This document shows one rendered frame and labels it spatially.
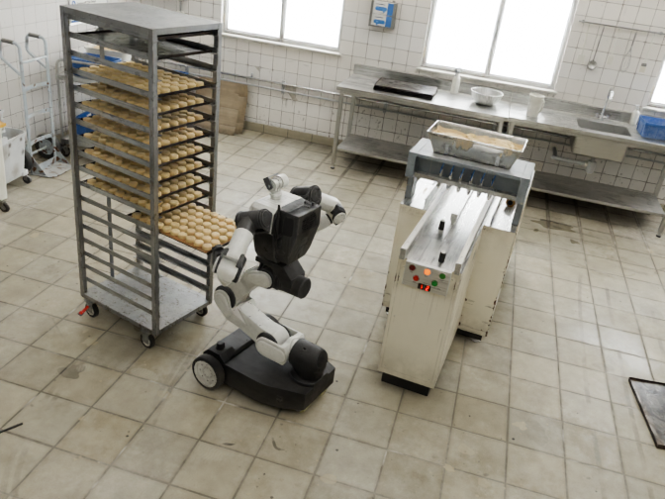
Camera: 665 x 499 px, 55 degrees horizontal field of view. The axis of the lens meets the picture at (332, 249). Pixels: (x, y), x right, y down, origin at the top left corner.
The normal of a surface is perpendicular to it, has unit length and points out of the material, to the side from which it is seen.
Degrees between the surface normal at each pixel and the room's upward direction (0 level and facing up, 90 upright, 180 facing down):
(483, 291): 90
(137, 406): 0
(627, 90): 90
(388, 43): 90
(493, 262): 90
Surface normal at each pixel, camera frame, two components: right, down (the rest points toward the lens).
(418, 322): -0.36, 0.39
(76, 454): 0.11, -0.88
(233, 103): -0.19, 0.07
